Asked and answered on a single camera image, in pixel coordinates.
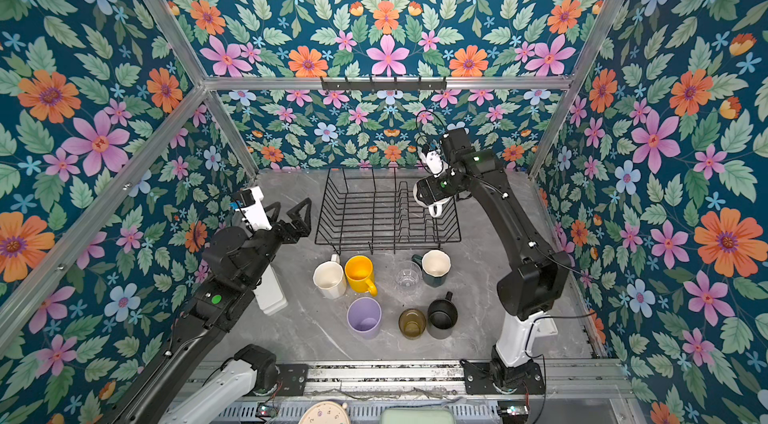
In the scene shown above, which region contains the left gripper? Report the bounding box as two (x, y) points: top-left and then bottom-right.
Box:
(238, 194), (312, 289)

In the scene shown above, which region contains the cream white octagonal mug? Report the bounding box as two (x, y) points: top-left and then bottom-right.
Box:
(312, 254), (347, 300)

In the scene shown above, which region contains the yellow plastic mug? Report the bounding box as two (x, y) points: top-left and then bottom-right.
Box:
(344, 255), (378, 297)

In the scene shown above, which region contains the white mug red interior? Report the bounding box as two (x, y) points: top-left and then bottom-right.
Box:
(413, 176), (456, 218)

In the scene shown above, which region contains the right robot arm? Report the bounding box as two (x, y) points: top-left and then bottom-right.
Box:
(413, 129), (571, 391)

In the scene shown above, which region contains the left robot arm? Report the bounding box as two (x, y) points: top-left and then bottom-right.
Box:
(101, 198), (312, 423)

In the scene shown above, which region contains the green mug white interior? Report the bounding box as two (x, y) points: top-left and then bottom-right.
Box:
(411, 250), (452, 288)

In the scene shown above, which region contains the white box left side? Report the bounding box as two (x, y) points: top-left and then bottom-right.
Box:
(254, 265), (288, 316)

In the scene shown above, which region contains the white box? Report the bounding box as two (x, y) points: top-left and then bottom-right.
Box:
(530, 315), (559, 340)
(254, 265), (288, 316)

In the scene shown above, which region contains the clear glass cup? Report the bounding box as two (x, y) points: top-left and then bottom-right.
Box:
(395, 268), (422, 295)

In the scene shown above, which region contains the lilac plastic cup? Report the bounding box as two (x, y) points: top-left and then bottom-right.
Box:
(346, 297), (383, 340)

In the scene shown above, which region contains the black mug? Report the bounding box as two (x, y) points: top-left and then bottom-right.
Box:
(427, 291), (458, 340)

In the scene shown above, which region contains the olive tinted glass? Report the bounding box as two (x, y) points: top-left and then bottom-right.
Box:
(398, 308), (427, 340)

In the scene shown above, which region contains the white box right side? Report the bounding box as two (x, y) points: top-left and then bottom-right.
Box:
(530, 315), (559, 340)

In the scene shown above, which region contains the round beige plate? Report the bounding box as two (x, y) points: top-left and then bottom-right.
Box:
(298, 401), (351, 424)

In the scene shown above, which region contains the green sponge block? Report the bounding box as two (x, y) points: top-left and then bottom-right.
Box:
(379, 408), (456, 424)

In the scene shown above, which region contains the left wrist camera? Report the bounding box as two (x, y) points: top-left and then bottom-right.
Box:
(231, 185), (272, 232)

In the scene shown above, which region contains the black wire dish rack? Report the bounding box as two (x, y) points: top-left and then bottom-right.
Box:
(314, 168), (462, 253)

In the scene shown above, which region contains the black hook rail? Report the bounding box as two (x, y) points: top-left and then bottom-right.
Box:
(320, 77), (448, 92)

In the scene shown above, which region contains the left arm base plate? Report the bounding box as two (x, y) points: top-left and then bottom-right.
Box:
(251, 363), (309, 398)

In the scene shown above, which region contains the aluminium front rail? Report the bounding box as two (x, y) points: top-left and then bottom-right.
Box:
(179, 360), (631, 399)

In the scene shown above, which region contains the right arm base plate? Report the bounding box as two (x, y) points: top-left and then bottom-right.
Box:
(459, 358), (546, 395)

